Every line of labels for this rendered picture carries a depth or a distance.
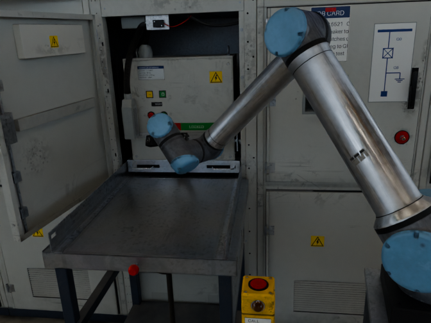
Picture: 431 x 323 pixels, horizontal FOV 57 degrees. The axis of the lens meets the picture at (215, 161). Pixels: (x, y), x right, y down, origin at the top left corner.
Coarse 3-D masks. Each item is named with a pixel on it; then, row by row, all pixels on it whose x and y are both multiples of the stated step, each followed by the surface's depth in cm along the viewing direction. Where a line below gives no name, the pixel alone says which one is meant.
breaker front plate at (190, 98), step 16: (144, 64) 176; (160, 64) 175; (176, 64) 174; (192, 64) 173; (208, 64) 172; (224, 64) 171; (144, 80) 178; (160, 80) 177; (176, 80) 176; (192, 80) 175; (208, 80) 174; (224, 80) 173; (144, 96) 180; (176, 96) 178; (192, 96) 177; (208, 96) 176; (224, 96) 176; (144, 112) 183; (160, 112) 182; (176, 112) 181; (192, 112) 180; (208, 112) 179; (144, 128) 185; (144, 144) 187
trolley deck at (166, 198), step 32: (128, 192) 172; (160, 192) 170; (192, 192) 169; (224, 192) 168; (96, 224) 143; (128, 224) 143; (160, 224) 142; (192, 224) 141; (64, 256) 125; (96, 256) 124; (128, 256) 122; (160, 256) 121; (192, 256) 121
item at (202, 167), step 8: (128, 160) 190; (136, 160) 189; (144, 160) 189; (152, 160) 188; (160, 160) 188; (208, 160) 185; (216, 160) 184; (224, 160) 184; (232, 160) 184; (240, 160) 184; (128, 168) 191; (160, 168) 189; (168, 168) 188; (200, 168) 186; (208, 168) 186; (216, 168) 186; (224, 168) 185
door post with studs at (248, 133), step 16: (240, 16) 161; (240, 32) 163; (240, 48) 165; (240, 64) 167; (240, 80) 169; (256, 176) 181; (256, 192) 183; (256, 208) 186; (256, 224) 188; (256, 240) 191; (256, 256) 194; (256, 272) 197
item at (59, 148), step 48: (0, 48) 125; (48, 48) 142; (96, 48) 170; (0, 96) 123; (48, 96) 147; (96, 96) 177; (0, 144) 123; (48, 144) 149; (96, 144) 179; (48, 192) 150
